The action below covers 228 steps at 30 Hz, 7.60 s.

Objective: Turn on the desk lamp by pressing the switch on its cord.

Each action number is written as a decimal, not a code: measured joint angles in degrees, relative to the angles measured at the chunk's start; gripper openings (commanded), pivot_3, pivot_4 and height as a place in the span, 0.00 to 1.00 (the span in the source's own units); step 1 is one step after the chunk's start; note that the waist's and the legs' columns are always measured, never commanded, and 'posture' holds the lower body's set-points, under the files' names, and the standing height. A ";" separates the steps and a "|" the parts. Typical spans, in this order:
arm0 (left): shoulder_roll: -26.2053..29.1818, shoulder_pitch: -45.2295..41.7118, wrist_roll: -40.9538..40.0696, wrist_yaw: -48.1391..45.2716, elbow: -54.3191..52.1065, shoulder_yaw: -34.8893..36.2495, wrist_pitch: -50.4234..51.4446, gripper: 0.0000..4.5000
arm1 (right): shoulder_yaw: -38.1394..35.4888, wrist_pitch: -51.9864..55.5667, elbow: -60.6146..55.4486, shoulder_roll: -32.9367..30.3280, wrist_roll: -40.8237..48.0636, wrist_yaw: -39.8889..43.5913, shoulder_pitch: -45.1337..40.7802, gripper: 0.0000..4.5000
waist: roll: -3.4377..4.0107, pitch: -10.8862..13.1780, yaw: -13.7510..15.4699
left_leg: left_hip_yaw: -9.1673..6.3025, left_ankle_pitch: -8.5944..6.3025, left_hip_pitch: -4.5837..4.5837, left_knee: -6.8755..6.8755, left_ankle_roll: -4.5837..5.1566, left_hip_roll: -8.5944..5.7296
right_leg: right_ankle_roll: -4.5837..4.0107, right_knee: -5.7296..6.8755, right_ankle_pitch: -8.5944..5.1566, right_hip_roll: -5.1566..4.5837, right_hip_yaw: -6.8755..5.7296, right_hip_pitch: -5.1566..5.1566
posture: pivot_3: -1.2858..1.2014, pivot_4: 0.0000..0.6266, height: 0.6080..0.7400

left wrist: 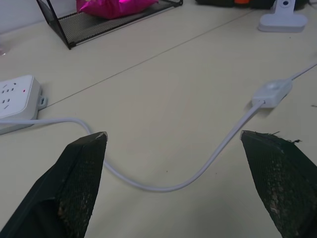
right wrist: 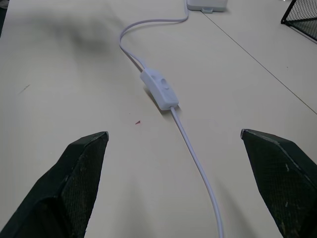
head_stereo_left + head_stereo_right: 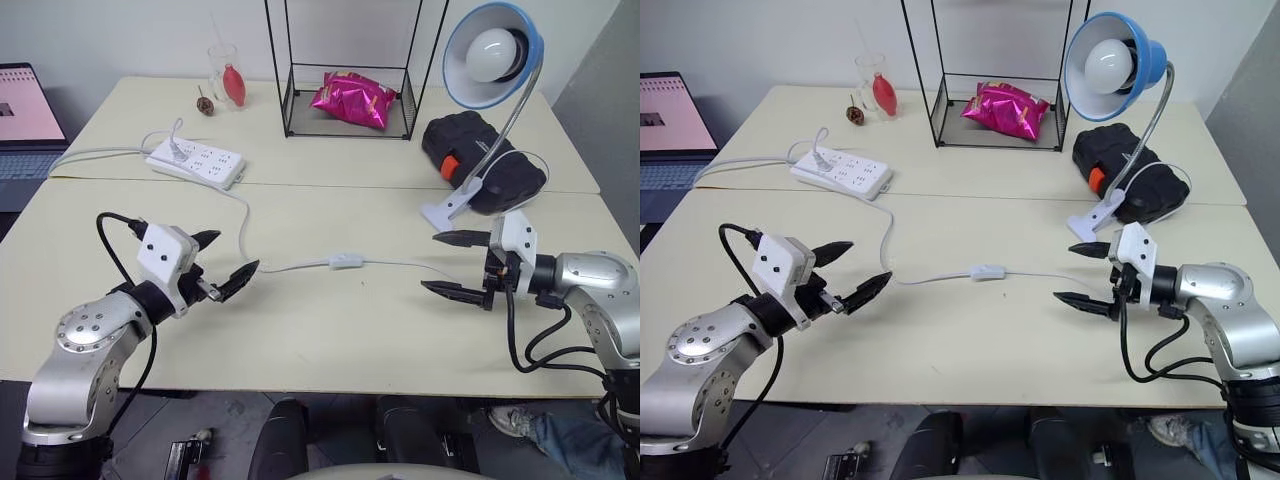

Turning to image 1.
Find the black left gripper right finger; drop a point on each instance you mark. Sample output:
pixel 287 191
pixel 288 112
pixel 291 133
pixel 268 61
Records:
pixel 282 183

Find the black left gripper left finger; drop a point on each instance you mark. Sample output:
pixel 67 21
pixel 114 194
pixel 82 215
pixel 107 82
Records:
pixel 74 183

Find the white lamp base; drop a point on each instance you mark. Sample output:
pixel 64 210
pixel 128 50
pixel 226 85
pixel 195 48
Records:
pixel 282 21

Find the white power strip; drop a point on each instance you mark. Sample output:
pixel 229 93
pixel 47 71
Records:
pixel 17 99

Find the magenta foil bag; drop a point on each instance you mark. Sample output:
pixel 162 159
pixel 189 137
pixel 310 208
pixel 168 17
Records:
pixel 111 7

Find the black and orange object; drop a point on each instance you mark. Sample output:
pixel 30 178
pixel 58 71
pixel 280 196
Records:
pixel 223 2

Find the white inline cable switch box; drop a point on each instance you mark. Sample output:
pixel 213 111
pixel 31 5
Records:
pixel 271 92

